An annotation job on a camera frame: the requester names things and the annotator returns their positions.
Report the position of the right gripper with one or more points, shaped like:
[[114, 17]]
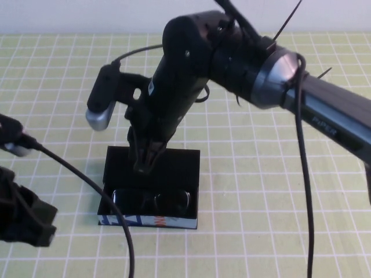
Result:
[[168, 110]]

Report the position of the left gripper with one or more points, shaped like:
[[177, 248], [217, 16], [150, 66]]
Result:
[[10, 202]]

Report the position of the black glasses case box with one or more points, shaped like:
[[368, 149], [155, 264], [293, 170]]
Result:
[[176, 173]]

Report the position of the black framed glasses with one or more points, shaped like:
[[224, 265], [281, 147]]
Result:
[[185, 200]]

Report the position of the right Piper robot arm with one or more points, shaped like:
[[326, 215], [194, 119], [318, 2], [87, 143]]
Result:
[[319, 98]]

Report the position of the green white-grid tablecloth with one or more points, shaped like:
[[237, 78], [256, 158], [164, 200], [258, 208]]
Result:
[[246, 173]]

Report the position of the black zip tie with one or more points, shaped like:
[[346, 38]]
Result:
[[287, 21]]

